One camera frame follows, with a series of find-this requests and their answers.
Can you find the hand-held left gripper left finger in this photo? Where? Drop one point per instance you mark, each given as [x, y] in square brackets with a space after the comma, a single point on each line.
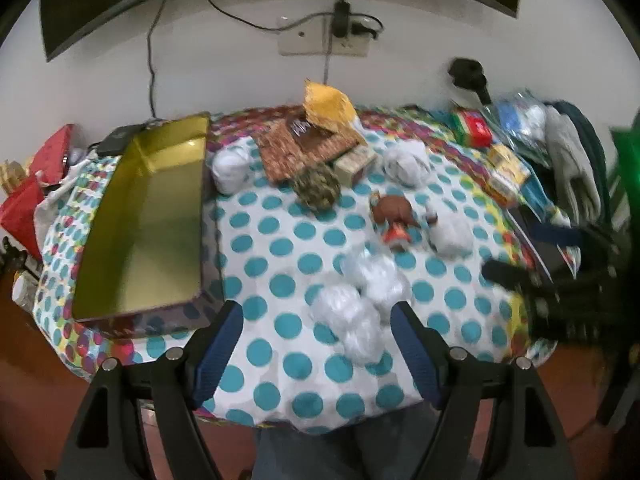
[220, 355]

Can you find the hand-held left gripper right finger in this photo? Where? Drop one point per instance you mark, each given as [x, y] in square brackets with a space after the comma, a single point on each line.
[415, 355]

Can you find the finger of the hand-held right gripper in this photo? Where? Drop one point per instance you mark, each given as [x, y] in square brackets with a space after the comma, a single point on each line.
[500, 272]

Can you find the white plastic bag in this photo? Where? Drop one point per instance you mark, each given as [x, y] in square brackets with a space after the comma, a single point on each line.
[451, 240]
[377, 275]
[337, 305]
[362, 337]
[406, 160]

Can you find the brown doll figurine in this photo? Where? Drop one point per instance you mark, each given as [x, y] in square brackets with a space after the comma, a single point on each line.
[395, 215]

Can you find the gold tin box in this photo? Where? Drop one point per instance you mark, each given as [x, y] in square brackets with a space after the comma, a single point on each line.
[145, 220]

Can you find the white cloth roll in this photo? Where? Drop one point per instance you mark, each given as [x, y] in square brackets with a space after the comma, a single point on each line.
[230, 167]

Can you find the camouflage patterned ball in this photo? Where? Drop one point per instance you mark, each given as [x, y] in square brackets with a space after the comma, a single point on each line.
[316, 185]

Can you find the brown patterned box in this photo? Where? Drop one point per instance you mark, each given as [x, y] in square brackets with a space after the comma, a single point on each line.
[295, 152]

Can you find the yellow snack bag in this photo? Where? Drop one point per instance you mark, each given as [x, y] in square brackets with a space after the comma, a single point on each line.
[327, 107]

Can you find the polka-dot tablecloth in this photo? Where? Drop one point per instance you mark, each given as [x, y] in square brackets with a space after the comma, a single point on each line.
[280, 360]

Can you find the yellow box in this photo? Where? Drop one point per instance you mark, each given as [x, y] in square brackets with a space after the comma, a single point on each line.
[505, 165]

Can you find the person's grey trousers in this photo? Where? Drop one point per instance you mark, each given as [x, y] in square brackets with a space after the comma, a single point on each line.
[340, 452]

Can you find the grey cloth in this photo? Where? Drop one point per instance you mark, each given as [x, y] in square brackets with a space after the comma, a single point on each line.
[570, 170]

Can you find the red green box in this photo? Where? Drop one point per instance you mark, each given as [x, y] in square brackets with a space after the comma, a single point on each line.
[470, 127]

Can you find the clear blue plastic package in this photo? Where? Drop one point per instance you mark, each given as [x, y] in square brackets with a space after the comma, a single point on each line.
[520, 115]

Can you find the dark teal cloth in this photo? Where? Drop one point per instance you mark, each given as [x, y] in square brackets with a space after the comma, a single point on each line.
[595, 135]

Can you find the small beige box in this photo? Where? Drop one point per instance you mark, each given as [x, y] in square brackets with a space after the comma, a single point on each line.
[356, 164]

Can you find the black set-top box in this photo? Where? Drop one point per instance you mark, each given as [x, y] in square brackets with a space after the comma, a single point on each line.
[117, 140]

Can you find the large red bag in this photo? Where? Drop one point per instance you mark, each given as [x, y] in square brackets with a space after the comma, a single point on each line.
[20, 210]

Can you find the flat red bag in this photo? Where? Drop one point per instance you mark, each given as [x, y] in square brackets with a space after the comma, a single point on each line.
[55, 147]

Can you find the black charger plug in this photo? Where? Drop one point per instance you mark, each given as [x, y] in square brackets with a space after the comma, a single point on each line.
[341, 20]

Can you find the black wall adaptor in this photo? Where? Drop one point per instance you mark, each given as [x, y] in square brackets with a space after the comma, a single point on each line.
[467, 72]

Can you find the white wall outlet plate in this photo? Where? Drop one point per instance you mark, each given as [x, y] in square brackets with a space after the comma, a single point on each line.
[310, 42]

